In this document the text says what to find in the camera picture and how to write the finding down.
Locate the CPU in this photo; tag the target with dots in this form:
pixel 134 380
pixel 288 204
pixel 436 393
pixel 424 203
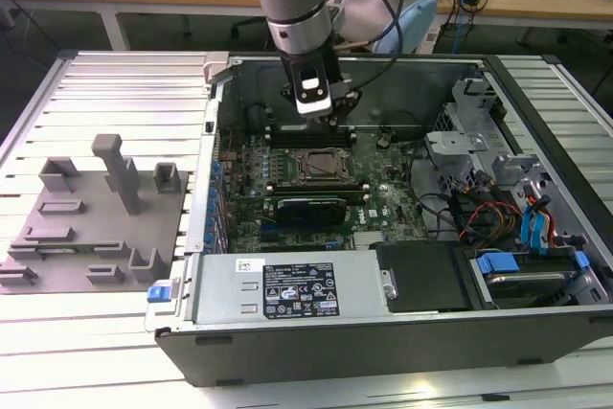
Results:
pixel 321 162

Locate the CPU socket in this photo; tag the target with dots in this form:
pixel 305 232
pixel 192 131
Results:
pixel 323 183

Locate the coin cell battery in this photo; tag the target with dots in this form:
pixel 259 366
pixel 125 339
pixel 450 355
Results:
pixel 383 142

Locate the green motherboard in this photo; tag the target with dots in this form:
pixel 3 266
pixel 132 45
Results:
pixel 388 165

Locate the silver drive cage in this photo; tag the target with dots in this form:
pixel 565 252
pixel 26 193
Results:
pixel 452 142

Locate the black graphics card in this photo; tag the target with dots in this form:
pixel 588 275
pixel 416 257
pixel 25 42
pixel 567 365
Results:
pixel 311 211

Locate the black expansion slot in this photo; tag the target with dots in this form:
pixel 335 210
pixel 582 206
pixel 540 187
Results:
pixel 301 233

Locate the silver chipset heat sink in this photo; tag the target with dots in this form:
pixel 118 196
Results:
pixel 370 240

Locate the black plastic shroud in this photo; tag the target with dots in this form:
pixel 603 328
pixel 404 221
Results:
pixel 421 279

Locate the hard disk in blue carrier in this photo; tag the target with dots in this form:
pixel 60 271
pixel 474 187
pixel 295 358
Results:
pixel 498 263

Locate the silver power supply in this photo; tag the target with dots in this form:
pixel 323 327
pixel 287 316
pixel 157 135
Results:
pixel 220 289

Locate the open PC case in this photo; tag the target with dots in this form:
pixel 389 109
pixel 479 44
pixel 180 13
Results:
pixel 335 351

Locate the blue case latch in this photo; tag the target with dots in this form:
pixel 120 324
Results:
pixel 159 295

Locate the grey parts rack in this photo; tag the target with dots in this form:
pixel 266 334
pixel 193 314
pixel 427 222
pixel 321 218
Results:
pixel 96 217

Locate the green RAM stick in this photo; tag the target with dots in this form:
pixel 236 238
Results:
pixel 81 248

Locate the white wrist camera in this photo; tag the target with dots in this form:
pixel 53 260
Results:
pixel 313 105

